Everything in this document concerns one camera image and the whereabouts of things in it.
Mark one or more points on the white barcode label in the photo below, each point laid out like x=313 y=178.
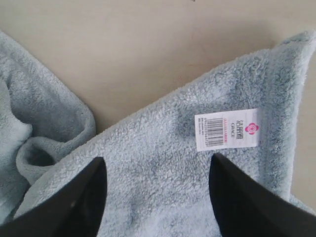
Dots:
x=227 y=130

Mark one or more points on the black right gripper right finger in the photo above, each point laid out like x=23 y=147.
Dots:
x=244 y=208

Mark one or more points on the light blue fluffy towel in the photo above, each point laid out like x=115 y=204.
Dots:
x=157 y=178

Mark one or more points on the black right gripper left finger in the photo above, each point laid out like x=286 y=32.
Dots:
x=76 y=210

